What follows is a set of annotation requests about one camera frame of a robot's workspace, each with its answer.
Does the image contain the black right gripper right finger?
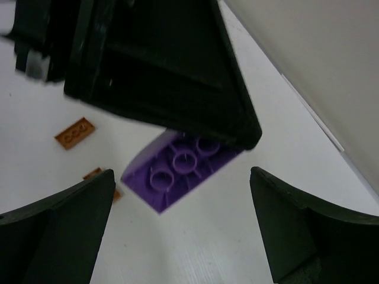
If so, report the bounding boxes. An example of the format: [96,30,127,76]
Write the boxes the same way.
[250,167,378,283]

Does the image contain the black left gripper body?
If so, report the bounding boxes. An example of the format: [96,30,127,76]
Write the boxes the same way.
[1,0,81,83]

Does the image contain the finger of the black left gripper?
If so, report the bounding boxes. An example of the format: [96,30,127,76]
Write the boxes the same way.
[64,1,262,150]

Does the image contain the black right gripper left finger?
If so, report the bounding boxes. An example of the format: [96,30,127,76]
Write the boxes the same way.
[1,179,113,283]

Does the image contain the small brown lego brick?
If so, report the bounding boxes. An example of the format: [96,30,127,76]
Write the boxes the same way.
[82,167,123,203]

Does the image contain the purple curved lego brick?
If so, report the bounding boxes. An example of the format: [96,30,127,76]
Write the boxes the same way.
[121,130,241,214]

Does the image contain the tan lego plate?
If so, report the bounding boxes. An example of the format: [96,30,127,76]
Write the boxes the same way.
[54,117,95,150]

